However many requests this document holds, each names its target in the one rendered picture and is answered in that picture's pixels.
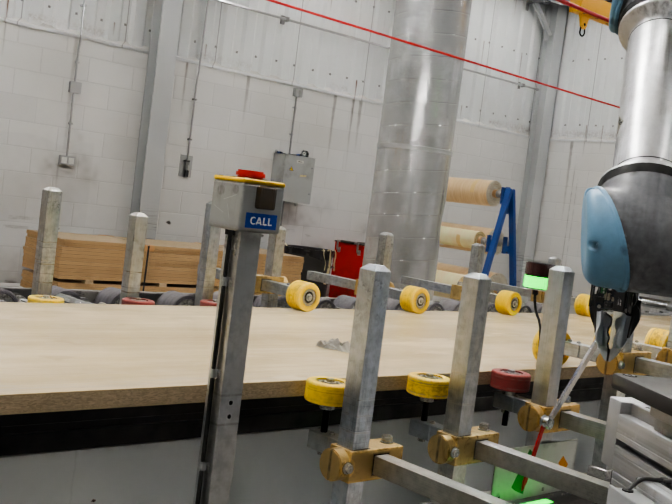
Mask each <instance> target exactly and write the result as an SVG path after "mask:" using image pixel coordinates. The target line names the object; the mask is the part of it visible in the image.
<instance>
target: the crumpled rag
mask: <svg viewBox="0 0 672 504"><path fill-rule="evenodd" d="M316 346H318V347H322V348H324V349H325V348H327V349H330V350H331V349H334V350H338V351H341V352H346V353H349V350H350V342H349V341H345V342H343V343H341V342H340V341H339V339H338V338H336V339H333V338H331V339H330V340H329V341H328V342H326V340H324V341H322V340H320V341H318V342H317V344H316Z"/></svg>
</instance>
